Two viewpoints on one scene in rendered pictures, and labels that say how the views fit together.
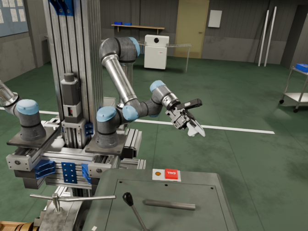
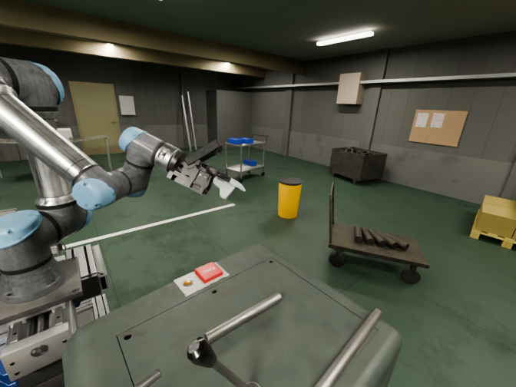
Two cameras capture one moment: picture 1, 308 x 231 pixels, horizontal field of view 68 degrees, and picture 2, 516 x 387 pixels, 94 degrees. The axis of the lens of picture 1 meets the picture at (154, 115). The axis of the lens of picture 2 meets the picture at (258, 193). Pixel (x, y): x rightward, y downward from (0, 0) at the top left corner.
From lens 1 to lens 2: 0.48 m
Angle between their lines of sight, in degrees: 39
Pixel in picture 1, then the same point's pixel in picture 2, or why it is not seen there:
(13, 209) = not seen: outside the picture
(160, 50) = not seen: hidden behind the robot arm
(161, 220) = (253, 350)
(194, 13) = (97, 100)
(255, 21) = (173, 107)
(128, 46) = (34, 75)
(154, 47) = not seen: hidden behind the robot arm
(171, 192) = (230, 298)
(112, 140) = (51, 276)
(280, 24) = (196, 108)
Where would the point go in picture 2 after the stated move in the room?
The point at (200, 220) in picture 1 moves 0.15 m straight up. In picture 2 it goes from (298, 309) to (305, 257)
